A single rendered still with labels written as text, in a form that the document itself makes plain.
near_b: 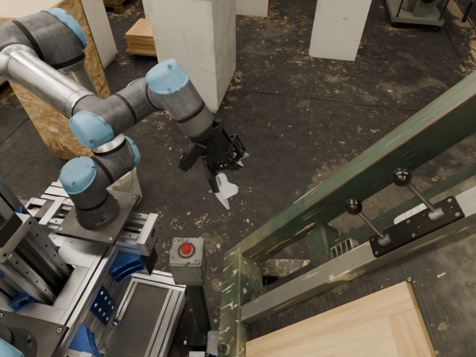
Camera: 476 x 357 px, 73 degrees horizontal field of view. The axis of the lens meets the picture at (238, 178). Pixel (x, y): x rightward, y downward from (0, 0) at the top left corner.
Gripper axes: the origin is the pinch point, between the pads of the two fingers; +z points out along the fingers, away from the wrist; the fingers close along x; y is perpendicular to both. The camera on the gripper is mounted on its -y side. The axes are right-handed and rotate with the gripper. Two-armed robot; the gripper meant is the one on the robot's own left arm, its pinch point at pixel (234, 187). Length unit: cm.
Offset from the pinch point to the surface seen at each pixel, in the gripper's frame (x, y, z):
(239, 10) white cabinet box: 469, -158, 65
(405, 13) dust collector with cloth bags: 490, 66, 173
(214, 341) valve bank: -22, -31, 53
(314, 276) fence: -11.2, 13.7, 26.9
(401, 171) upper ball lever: -4.2, 39.4, -0.4
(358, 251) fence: -8.6, 26.6, 20.0
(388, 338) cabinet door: -26.8, 31.4, 23.7
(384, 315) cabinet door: -22.6, 31.2, 22.7
